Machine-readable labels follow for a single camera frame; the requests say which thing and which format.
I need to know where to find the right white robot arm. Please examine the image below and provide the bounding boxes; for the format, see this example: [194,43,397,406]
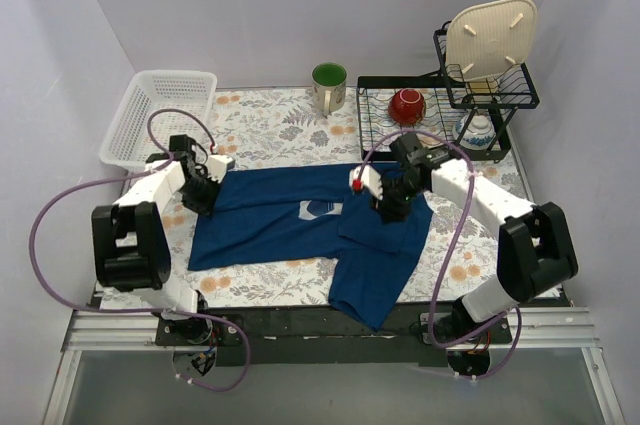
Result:
[349,129,578,348]

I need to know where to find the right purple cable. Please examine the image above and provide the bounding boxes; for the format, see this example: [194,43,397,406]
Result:
[357,128,524,382]

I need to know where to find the aluminium frame rail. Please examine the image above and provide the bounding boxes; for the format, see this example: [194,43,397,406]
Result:
[62,307,601,352]

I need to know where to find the blue white patterned bowl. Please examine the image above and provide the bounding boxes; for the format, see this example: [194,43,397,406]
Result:
[452,113,496,150]

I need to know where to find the purple cable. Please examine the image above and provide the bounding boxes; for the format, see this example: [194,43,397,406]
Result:
[27,109,253,393]
[357,128,524,382]

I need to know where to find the floral table mat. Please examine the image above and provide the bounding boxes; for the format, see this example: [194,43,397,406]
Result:
[162,88,497,307]

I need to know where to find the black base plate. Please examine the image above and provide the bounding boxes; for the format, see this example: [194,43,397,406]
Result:
[154,302,514,369]

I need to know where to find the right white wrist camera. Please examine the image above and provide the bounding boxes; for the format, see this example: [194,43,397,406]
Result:
[348,165,384,201]

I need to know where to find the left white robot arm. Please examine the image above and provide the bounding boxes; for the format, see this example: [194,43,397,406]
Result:
[91,135,235,345]

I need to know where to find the black wire dish rack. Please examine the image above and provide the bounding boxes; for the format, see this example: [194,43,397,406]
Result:
[356,23,540,163]

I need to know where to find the cream square plastic lid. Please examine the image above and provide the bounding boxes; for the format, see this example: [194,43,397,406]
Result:
[444,0,537,82]

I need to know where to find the white plastic basket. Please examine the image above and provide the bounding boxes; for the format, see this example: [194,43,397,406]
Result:
[99,70,218,173]

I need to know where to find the blue t shirt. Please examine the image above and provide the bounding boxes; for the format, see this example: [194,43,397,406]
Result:
[188,164,433,331]

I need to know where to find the green inside floral mug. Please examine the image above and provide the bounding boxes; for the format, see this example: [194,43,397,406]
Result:
[312,62,347,116]

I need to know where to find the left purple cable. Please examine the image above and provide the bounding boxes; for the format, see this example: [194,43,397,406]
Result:
[27,109,253,393]

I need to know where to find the red bowl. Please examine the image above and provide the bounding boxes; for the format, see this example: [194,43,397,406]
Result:
[388,88,426,126]

